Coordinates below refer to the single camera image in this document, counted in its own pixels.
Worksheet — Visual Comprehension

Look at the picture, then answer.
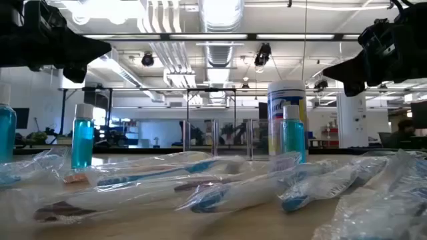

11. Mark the orange white toothbrush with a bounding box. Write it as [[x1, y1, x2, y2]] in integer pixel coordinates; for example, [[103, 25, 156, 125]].
[[62, 156, 201, 185]]

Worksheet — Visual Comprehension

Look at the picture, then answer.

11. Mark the purple white toothbrush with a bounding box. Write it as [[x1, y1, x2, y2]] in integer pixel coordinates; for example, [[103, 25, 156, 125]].
[[31, 173, 248, 225]]

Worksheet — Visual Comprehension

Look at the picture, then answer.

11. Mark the black workstation frame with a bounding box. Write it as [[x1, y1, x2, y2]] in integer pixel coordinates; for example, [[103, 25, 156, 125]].
[[59, 86, 238, 148]]

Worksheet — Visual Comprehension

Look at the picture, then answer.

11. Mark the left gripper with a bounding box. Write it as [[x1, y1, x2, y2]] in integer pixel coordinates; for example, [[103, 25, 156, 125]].
[[0, 0, 113, 84]]

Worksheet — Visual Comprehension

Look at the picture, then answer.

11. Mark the person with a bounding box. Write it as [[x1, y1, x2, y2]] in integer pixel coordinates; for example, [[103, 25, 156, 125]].
[[388, 119, 418, 149]]

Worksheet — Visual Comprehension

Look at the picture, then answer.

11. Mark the pile of blue toothbrushes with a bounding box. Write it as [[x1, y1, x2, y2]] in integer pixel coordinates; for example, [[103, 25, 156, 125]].
[[393, 181, 427, 214]]

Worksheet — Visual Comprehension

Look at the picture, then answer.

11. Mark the white building pillar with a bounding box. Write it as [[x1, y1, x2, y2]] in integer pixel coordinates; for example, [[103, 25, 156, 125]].
[[336, 91, 368, 149]]

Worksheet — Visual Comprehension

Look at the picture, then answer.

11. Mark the black ceiling camera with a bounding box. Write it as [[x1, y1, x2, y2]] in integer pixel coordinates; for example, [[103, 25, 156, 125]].
[[254, 42, 272, 67], [141, 52, 155, 67]]

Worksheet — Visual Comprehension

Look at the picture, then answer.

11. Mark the Lysol wipes canister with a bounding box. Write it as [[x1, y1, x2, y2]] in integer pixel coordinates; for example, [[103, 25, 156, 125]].
[[266, 79, 308, 157]]

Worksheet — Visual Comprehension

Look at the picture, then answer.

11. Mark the clear plastic organizer holder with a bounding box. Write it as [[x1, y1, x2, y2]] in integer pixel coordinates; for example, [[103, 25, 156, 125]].
[[181, 118, 272, 161]]

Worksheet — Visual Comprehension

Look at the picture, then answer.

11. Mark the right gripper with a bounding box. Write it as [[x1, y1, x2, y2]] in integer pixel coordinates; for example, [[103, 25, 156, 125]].
[[322, 1, 427, 97]]

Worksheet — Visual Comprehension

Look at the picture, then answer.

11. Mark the white LED light bar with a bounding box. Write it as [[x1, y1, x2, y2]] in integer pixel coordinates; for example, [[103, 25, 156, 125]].
[[256, 33, 335, 40], [169, 33, 248, 40], [83, 34, 161, 40]]

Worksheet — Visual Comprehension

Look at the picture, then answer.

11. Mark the black wall monitor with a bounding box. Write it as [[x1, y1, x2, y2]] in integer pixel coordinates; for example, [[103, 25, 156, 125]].
[[13, 107, 31, 130]]

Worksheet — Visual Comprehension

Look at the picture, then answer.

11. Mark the black computer monitor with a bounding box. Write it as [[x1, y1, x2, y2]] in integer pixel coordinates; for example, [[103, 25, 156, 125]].
[[410, 101, 427, 130]]

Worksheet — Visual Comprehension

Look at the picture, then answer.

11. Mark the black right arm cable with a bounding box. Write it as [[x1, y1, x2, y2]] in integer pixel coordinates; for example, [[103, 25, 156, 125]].
[[388, 0, 416, 14]]

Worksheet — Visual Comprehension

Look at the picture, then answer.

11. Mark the silver air duct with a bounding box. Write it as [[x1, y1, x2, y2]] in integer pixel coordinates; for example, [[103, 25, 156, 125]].
[[199, 0, 245, 106]]

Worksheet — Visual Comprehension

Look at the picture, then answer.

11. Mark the small blue mouthwash bottle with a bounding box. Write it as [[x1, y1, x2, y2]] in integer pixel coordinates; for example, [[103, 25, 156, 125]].
[[71, 103, 95, 169], [279, 105, 307, 164], [0, 83, 17, 164]]

